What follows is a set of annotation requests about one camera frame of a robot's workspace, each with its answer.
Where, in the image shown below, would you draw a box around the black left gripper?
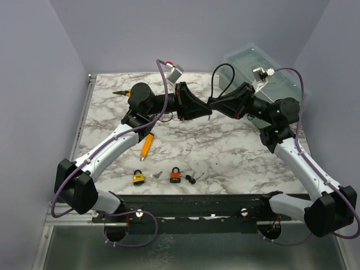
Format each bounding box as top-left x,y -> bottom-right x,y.
146,83 -> 213,122

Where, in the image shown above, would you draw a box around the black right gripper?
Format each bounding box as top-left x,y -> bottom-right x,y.
209,82 -> 275,125

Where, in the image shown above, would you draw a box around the black usb cable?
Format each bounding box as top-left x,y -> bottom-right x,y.
211,62 -> 236,99

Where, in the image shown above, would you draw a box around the orange padlock with keys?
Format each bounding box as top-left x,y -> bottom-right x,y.
170,166 -> 181,183

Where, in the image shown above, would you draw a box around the black headed padlock keys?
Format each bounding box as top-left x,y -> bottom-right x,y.
185,173 -> 204,185

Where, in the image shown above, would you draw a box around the silver padlock keys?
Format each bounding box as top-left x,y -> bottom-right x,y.
151,171 -> 163,179

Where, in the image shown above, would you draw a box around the yellow padlock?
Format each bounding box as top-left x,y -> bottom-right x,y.
133,169 -> 145,186

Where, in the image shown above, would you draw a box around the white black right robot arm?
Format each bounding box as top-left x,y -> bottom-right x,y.
208,83 -> 359,237

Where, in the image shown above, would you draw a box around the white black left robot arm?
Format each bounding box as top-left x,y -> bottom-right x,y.
54,82 -> 212,222

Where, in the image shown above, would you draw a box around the clear green plastic toolbox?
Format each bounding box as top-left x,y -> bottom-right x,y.
218,44 -> 301,102

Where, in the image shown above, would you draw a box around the yellow utility knife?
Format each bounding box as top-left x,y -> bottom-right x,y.
140,133 -> 155,161

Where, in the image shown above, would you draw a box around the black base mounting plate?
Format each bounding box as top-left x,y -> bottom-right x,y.
92,194 -> 288,234

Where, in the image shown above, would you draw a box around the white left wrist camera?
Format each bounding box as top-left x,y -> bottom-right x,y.
165,62 -> 184,84

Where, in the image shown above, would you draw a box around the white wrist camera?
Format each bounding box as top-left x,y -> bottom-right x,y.
251,66 -> 275,93
165,62 -> 184,84

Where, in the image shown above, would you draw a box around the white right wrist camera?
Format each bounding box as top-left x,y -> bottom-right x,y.
251,66 -> 275,93

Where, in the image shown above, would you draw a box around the yellow handled pliers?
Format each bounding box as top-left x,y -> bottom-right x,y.
113,90 -> 131,97

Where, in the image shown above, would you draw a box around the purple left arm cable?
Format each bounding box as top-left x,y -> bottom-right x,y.
51,58 -> 172,248

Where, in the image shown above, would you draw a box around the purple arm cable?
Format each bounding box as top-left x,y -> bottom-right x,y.
261,66 -> 360,246
51,58 -> 172,248

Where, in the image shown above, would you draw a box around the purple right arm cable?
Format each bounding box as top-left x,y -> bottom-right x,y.
261,66 -> 360,246

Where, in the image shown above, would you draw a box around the aluminium rail frame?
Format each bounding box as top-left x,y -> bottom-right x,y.
30,73 -> 349,270

